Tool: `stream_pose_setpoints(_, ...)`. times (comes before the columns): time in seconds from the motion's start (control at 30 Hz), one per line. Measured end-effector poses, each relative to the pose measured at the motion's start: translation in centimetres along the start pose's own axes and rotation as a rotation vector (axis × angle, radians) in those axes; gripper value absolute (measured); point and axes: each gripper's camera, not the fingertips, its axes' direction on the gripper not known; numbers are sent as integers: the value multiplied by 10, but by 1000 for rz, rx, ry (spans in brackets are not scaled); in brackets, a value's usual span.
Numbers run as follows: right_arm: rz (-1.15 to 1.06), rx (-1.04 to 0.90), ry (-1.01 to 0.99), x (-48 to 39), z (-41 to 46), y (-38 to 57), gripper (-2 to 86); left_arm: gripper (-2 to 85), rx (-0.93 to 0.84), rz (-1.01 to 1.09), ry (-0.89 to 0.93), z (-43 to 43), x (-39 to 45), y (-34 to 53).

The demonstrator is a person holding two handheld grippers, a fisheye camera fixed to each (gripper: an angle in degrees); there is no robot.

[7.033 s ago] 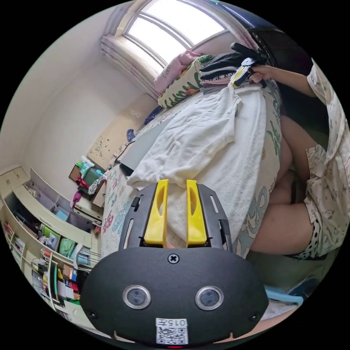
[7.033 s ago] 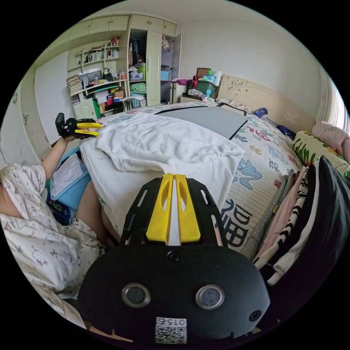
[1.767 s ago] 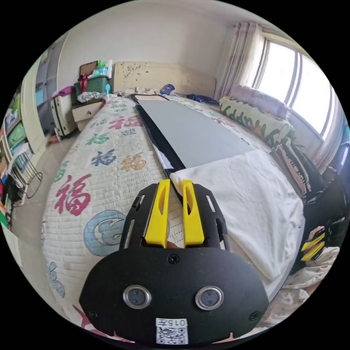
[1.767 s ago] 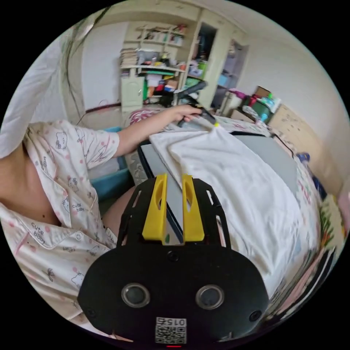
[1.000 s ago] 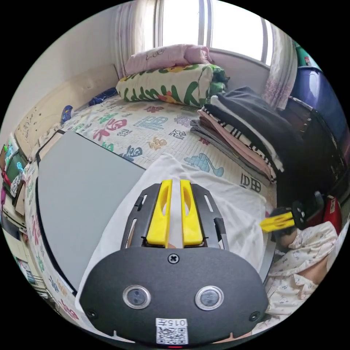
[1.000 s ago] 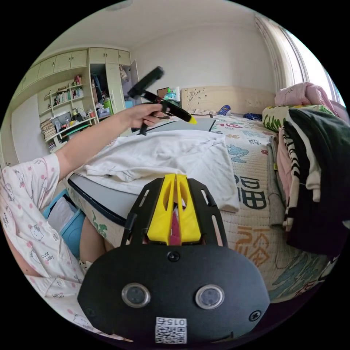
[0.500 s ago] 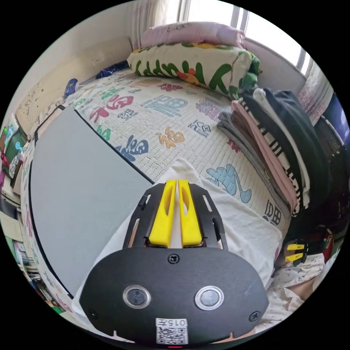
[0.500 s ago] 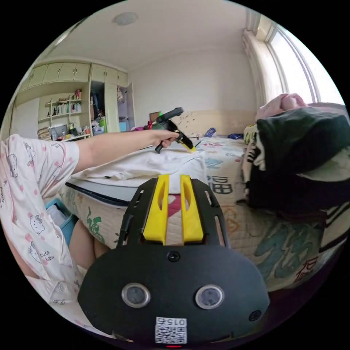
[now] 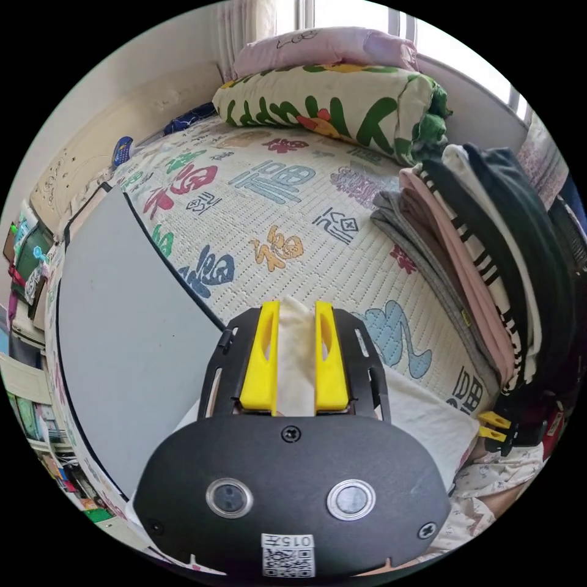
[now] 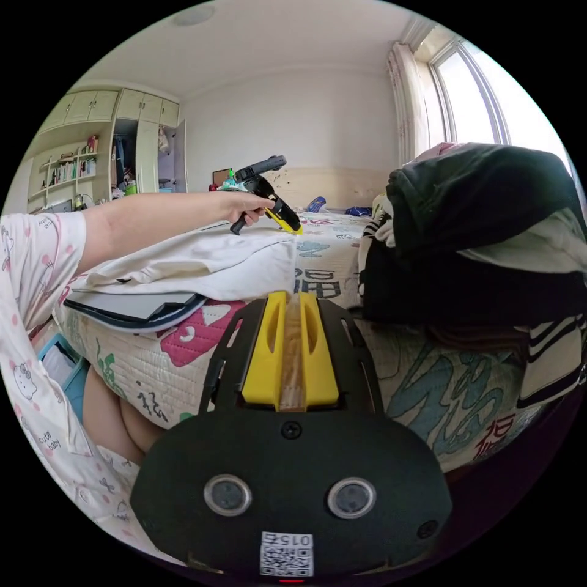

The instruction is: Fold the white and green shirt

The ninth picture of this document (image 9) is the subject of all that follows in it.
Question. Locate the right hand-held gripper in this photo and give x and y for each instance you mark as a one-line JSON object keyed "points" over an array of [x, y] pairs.
{"points": [[527, 428]]}

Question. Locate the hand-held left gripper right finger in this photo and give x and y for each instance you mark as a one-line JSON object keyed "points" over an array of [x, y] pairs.
{"points": [[329, 376]]}

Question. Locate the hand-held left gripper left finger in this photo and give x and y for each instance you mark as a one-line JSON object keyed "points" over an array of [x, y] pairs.
{"points": [[261, 367]]}

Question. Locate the white and green shirt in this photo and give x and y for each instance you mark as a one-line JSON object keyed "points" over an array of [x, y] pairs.
{"points": [[293, 357]]}

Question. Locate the person's body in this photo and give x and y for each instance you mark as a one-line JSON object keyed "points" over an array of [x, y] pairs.
{"points": [[490, 490]]}

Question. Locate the grey flat board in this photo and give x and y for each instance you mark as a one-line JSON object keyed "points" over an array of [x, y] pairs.
{"points": [[128, 321]]}

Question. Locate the bed with printed woven mat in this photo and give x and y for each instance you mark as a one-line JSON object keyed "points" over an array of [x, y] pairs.
{"points": [[284, 215]]}

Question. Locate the pile of clothes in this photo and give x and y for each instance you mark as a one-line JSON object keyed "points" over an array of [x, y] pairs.
{"points": [[486, 238]]}

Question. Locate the cluttered shelf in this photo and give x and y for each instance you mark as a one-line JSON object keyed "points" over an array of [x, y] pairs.
{"points": [[27, 270]]}

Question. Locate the rolled cream blanket green print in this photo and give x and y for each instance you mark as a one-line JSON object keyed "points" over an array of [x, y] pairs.
{"points": [[321, 98]]}

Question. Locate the pink pillow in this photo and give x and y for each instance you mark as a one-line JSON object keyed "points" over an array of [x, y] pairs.
{"points": [[321, 48]]}

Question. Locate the pale curtain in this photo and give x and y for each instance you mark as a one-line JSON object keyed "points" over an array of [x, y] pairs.
{"points": [[240, 32]]}

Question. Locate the window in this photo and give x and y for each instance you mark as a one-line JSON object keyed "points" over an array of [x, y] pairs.
{"points": [[353, 16]]}

